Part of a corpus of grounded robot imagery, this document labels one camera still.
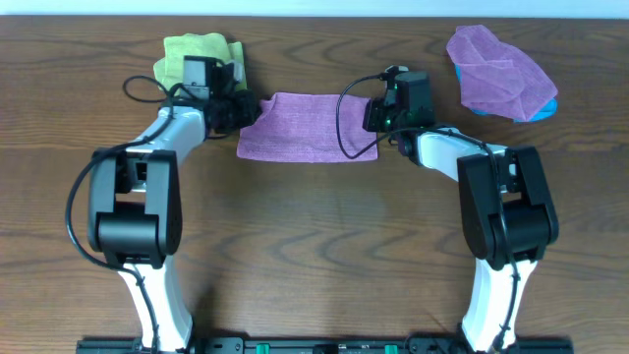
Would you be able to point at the green folded cloth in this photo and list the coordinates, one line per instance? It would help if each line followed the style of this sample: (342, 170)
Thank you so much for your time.
(169, 69)

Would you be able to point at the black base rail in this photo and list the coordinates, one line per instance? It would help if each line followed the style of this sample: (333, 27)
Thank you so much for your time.
(238, 345)

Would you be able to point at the purple microfiber cloth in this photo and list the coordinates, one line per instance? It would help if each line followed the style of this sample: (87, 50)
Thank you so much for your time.
(310, 128)

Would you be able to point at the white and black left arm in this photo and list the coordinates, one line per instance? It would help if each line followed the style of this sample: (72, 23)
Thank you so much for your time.
(134, 206)

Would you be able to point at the crumpled purple cloth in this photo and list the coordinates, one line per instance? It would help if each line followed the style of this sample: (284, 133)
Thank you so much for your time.
(497, 77)

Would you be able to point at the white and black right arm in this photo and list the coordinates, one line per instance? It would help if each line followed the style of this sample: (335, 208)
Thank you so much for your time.
(508, 218)

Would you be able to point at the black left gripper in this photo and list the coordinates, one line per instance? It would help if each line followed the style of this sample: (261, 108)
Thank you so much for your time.
(244, 108)

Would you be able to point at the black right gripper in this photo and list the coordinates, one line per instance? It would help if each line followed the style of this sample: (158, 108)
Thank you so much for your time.
(372, 115)

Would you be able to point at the blue cloth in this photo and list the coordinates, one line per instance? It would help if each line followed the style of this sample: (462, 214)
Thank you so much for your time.
(547, 111)

